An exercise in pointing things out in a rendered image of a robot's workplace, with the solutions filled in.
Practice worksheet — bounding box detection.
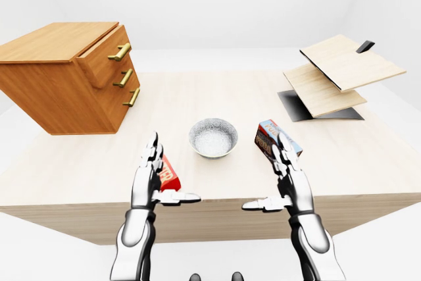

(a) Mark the red printed food box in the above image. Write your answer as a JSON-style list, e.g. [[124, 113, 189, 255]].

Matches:
[[160, 154, 182, 193]]

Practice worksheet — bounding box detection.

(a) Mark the wooden lowest drawer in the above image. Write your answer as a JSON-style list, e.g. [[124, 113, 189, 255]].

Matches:
[[108, 84, 141, 134]]

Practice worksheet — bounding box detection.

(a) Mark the wooden middle drawer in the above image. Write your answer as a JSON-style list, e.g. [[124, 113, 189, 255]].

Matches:
[[97, 54, 141, 111]]

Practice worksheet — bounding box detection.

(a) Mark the blue brown pudding box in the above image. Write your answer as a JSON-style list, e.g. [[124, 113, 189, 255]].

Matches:
[[254, 119, 303, 165]]

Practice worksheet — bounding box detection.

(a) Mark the two-tier pale wood shelf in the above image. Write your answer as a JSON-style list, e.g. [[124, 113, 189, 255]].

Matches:
[[277, 34, 407, 122]]

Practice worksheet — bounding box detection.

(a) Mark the brass handle of lowest drawer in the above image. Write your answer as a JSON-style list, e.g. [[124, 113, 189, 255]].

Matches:
[[122, 87, 141, 108]]

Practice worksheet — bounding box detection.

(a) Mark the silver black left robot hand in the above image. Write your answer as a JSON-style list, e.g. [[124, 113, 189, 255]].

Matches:
[[130, 131, 202, 211]]

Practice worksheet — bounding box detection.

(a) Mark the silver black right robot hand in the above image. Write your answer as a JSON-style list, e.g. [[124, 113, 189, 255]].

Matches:
[[241, 132, 314, 218]]

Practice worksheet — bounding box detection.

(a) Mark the wooden cabinet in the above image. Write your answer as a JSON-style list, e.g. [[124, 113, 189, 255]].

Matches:
[[0, 22, 141, 136]]

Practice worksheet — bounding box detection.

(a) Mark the brass handle of ajar drawer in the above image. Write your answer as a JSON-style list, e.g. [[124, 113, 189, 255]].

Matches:
[[107, 42, 132, 63]]

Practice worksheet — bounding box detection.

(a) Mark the brass handle of middle drawer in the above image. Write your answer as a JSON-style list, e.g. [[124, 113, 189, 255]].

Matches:
[[112, 68, 134, 88]]

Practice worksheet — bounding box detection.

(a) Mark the patterned grey bowl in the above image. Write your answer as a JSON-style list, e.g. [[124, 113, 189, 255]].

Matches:
[[188, 117, 239, 159]]

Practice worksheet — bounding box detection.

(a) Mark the wooden drawer standing ajar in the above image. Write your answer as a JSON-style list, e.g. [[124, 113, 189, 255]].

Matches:
[[76, 24, 133, 89]]

